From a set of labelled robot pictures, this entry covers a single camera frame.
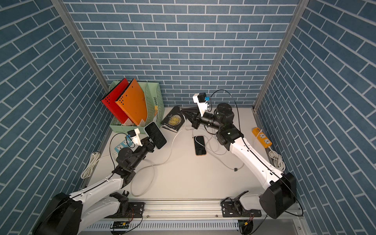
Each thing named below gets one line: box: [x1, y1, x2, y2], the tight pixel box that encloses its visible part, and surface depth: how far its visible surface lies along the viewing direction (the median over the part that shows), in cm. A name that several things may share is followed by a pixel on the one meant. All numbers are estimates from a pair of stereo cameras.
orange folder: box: [115, 78, 149, 126], surface depth 97 cm
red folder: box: [100, 77, 129, 125], surface depth 88 cm
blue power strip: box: [114, 134, 134, 153], surface depth 96 cm
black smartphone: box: [143, 121, 167, 150], surface depth 79 cm
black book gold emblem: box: [160, 105, 186, 134], surface depth 110 cm
